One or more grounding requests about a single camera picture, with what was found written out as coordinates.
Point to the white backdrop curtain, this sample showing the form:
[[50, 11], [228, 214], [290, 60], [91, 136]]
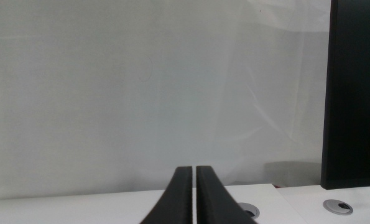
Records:
[[110, 93]]

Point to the grey round table grommet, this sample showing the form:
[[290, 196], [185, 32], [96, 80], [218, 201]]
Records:
[[337, 206], [251, 210]]

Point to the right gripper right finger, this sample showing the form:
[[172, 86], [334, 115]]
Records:
[[212, 199]]

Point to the black monitor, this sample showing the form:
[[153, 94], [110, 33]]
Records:
[[355, 93]]

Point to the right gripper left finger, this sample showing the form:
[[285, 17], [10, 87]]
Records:
[[178, 199]]

